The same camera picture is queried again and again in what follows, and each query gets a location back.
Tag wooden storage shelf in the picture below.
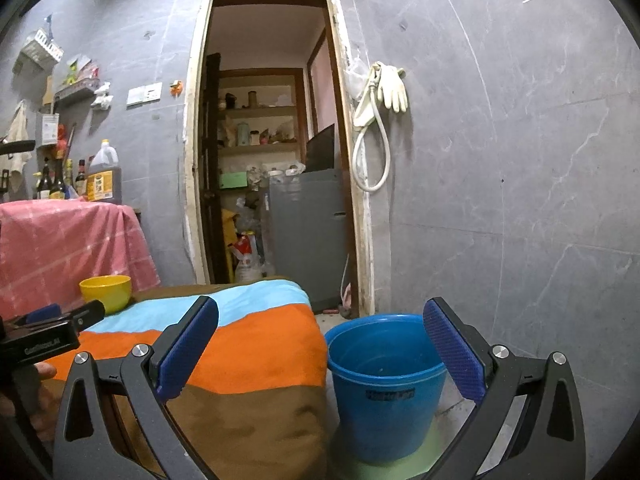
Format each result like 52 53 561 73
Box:
218 67 308 172

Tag hanging beige towel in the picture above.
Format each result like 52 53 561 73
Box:
1 101 32 193

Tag white wall switch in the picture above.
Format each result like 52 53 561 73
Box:
126 81 163 107

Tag wall spice shelf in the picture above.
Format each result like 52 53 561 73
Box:
53 54 101 107

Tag green box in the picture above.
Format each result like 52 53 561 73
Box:
218 171 248 190

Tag red white sack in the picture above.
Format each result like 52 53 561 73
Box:
228 231 262 283

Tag white rubber gloves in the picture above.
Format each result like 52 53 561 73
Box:
371 62 409 114

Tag striped blue orange cloth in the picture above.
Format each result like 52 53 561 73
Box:
52 280 328 479

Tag white coiled hose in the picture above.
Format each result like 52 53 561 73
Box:
350 74 393 194

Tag person's left hand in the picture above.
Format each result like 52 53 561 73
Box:
15 362 60 444

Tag grey metal cabinet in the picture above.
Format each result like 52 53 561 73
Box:
264 169 347 312

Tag pink checked cloth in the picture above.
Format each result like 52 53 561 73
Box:
1 200 160 320

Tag black monitor screen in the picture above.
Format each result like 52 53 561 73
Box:
305 125 335 172

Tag blue plastic bucket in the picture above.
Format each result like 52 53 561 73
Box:
326 313 446 464

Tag dark sauce bottle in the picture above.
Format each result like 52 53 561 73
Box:
37 158 52 200

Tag yellow plastic bowl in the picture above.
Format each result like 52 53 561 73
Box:
79 274 132 315

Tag large oil jug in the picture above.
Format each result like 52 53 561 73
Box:
86 139 122 205

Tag black pan handle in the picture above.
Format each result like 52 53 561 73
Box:
0 140 36 156

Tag white wall basket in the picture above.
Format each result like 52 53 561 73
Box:
15 27 64 72

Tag orange wall hook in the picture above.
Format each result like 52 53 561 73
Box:
170 80 183 98

